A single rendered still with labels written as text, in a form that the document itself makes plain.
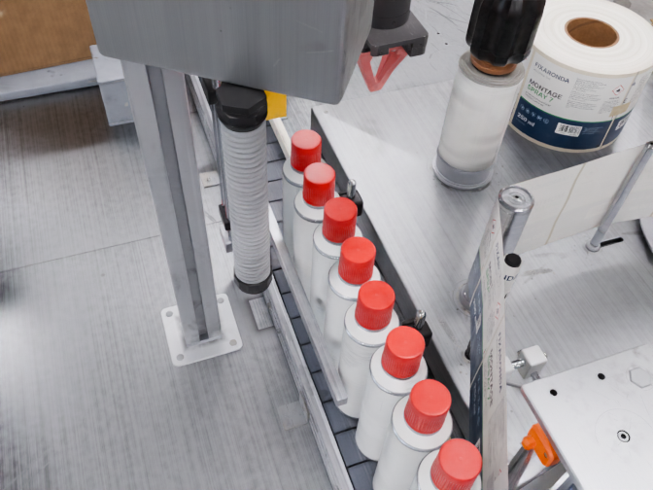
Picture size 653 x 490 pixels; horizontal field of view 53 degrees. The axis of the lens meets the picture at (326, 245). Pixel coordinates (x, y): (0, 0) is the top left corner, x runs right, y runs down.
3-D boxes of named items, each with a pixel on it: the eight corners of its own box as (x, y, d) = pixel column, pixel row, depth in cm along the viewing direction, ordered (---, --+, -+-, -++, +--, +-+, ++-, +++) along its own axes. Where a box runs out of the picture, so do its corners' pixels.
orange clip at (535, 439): (557, 465, 50) (567, 454, 49) (534, 472, 50) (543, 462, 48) (536, 430, 52) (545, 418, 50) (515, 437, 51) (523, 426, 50)
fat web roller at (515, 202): (500, 308, 82) (547, 207, 68) (468, 318, 81) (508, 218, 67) (483, 280, 85) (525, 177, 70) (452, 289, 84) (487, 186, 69)
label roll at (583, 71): (648, 133, 105) (692, 55, 94) (546, 166, 99) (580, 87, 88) (570, 62, 116) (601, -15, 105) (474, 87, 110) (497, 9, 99)
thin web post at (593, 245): (602, 250, 89) (664, 147, 74) (590, 254, 89) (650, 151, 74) (594, 239, 90) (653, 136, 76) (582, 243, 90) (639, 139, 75)
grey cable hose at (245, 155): (278, 291, 59) (274, 104, 42) (239, 300, 58) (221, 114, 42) (266, 261, 61) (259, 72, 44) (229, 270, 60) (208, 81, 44)
